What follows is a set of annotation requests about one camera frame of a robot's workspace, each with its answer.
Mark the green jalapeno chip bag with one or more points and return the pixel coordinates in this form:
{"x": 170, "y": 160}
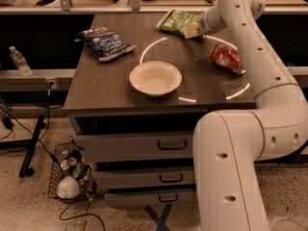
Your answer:
{"x": 180, "y": 23}

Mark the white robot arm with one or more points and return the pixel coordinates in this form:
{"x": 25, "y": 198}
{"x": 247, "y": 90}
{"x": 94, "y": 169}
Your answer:
{"x": 226, "y": 144}

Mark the blue chip bag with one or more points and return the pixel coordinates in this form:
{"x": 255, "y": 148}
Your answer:
{"x": 105, "y": 42}

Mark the grey drawer cabinet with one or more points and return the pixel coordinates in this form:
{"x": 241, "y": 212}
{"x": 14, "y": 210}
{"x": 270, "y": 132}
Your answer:
{"x": 101, "y": 100}

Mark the white paper bowl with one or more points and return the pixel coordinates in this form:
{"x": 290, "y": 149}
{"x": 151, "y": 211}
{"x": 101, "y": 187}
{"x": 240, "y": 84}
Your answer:
{"x": 155, "y": 78}

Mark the crushed red soda can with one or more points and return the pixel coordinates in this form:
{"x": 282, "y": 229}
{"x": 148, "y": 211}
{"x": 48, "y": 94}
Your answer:
{"x": 227, "y": 58}

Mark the green can in basket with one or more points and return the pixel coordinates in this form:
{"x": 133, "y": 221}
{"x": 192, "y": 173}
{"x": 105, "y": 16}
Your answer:
{"x": 80, "y": 170}

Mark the blue tape cross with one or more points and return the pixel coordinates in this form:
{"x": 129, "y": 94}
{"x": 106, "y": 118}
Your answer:
{"x": 160, "y": 221}

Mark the white bowl in basket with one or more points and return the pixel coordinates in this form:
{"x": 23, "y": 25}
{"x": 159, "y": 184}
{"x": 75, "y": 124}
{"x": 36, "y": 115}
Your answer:
{"x": 68, "y": 188}

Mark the black table leg left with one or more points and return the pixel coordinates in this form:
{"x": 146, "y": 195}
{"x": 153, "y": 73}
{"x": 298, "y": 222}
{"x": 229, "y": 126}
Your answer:
{"x": 29, "y": 144}

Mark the clear plastic water bottle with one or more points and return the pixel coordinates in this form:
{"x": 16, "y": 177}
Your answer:
{"x": 20, "y": 62}

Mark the top drawer with handle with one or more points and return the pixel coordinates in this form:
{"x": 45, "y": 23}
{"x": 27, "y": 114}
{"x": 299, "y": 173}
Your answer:
{"x": 136, "y": 147}

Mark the drawer with handle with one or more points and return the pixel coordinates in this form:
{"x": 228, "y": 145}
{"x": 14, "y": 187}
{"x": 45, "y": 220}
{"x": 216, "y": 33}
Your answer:
{"x": 170, "y": 196}
{"x": 143, "y": 178}
{"x": 136, "y": 147}

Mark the middle drawer with handle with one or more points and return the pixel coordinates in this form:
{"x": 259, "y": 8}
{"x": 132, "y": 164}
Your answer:
{"x": 143, "y": 178}

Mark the bottom drawer with handle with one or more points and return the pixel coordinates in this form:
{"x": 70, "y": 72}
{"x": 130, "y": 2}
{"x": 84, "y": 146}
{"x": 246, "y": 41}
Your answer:
{"x": 170, "y": 196}

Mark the black wire basket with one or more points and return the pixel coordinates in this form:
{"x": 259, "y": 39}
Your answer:
{"x": 67, "y": 156}

